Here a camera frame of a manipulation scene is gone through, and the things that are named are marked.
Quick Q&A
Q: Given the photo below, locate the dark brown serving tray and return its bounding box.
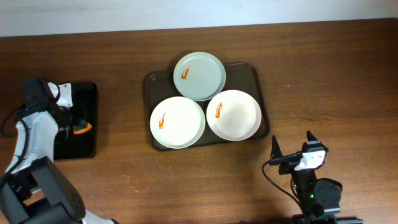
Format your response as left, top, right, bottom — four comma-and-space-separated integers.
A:
143, 62, 271, 148

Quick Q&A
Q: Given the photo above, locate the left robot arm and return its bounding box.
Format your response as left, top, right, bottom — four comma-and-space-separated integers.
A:
1, 104, 115, 223

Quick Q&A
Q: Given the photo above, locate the green orange sponge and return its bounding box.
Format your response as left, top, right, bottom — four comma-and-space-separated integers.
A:
73, 122, 93, 135

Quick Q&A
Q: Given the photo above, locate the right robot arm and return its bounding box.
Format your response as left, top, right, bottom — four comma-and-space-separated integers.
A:
262, 131, 364, 224

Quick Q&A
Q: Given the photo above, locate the black rectangular tray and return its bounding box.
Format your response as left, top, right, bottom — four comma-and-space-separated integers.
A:
53, 82, 98, 160

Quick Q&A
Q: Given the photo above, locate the white plate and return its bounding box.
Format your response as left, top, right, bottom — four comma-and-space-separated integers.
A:
206, 90, 262, 141
149, 96, 206, 149

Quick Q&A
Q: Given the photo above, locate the pale green plate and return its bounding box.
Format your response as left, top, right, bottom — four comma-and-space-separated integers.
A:
173, 52, 226, 101

